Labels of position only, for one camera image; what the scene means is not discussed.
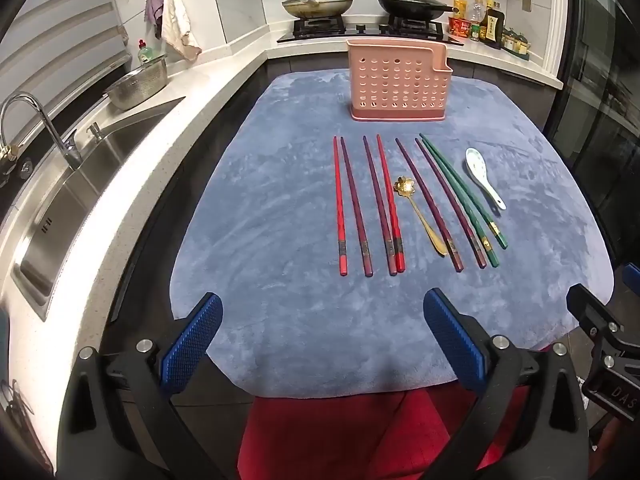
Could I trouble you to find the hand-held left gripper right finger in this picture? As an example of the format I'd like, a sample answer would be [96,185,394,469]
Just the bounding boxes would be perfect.
[415,288,596,480]

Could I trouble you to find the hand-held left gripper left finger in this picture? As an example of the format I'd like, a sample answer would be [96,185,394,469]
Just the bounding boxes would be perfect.
[52,292,224,480]

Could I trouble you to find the green chopstick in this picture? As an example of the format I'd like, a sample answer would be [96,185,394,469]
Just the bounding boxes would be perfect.
[419,132,510,251]
[421,141,501,267]

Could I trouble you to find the maroon chopstick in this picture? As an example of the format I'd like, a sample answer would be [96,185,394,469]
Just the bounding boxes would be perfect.
[395,137,465,273]
[362,135,398,277]
[340,136,374,277]
[415,139,488,269]

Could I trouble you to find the red chopstick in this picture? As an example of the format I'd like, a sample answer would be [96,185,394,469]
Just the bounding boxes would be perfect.
[376,133,407,274]
[332,135,349,277]

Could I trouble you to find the gold flower spoon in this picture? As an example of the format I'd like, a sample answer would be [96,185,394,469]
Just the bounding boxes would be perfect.
[393,176,447,257]

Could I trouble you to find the white ceramic spoon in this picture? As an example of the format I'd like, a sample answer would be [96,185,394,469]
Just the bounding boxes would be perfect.
[465,147,507,211]

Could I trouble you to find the pink perforated utensil holder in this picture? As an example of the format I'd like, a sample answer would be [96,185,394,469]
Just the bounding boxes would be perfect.
[346,38,453,123]

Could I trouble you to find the red cloth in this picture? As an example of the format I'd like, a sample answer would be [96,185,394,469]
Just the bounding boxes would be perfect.
[237,345,566,480]

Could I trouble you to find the blue-grey plush mat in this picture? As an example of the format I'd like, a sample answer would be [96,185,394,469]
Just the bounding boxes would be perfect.
[169,69,615,401]

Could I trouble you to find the stainless steel sink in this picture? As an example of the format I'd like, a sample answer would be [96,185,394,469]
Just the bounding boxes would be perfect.
[10,97,186,321]

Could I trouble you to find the glass sliding door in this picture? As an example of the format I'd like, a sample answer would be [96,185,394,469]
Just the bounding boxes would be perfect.
[550,0,640,311]

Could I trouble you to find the chrome faucet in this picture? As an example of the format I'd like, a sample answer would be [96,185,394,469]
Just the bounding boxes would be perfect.
[0,92,83,171]

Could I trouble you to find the steel colander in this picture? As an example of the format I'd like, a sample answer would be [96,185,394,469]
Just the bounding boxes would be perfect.
[103,55,169,111]

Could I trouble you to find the tray of small jars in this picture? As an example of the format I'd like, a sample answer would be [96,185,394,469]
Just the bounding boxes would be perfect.
[502,27,532,57]

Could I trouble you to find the dark soy sauce bottle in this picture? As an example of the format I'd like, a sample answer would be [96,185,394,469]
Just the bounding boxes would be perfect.
[481,7,506,44]

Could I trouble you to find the white hanging towel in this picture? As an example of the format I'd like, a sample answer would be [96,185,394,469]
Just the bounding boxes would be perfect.
[161,0,202,58]

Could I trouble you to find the black gas stove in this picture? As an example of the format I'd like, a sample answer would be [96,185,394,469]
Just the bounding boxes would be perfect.
[276,14,446,43]

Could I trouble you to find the purple hanging cloth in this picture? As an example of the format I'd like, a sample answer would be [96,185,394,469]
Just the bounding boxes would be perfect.
[146,0,167,38]

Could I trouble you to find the black wok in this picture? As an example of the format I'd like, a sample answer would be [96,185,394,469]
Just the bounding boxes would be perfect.
[376,0,458,23]

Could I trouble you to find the white window blinds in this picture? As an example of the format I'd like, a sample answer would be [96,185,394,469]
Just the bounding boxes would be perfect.
[0,0,131,106]

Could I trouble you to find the wok with glass lid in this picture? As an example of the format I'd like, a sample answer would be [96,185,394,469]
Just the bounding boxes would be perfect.
[281,0,356,20]

